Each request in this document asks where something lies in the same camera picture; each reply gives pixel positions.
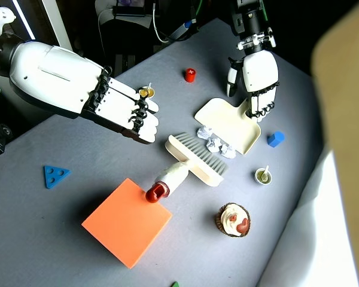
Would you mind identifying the grey table cloth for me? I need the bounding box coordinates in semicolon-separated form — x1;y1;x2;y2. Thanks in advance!
0;17;336;287

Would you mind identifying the small bowl of yellow food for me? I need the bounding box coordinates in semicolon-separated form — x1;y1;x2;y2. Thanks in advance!
137;83;156;99

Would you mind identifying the blue house-shaped block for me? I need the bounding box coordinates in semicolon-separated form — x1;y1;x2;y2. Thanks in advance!
267;130;286;148

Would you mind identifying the dark laptop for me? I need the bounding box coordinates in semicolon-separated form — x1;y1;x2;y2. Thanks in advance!
112;0;150;17

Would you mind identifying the orange box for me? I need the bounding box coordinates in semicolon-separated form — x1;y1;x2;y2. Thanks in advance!
81;178;173;269

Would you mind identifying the grey connector with blue tip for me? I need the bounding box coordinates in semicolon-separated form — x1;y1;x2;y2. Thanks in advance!
167;19;198;41

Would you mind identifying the tan blurry board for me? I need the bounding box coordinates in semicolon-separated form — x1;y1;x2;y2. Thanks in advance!
312;0;359;287

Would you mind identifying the white light bar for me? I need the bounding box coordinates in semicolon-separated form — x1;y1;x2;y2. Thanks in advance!
11;0;36;41

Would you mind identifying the white sheet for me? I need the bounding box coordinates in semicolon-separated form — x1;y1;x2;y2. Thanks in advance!
255;146;359;287

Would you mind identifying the toy cupcake with cream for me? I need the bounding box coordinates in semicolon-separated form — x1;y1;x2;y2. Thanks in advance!
214;202;252;239

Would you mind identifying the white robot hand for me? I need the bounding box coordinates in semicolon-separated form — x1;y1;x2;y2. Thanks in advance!
226;49;281;123
8;40;160;145

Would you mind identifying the white paper ball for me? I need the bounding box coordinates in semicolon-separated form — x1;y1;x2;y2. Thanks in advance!
205;136;223;153
220;143;237;160
196;126;213;140

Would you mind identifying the blue triangle with three holes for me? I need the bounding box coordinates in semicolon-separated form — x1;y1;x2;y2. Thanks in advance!
42;165;71;190

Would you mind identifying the white post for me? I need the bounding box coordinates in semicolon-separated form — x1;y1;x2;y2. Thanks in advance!
41;0;74;51

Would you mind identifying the cream plastic dustpan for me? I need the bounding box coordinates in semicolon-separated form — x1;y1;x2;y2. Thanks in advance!
193;97;262;155

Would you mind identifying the white cable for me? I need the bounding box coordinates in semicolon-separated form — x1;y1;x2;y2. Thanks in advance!
151;0;172;43

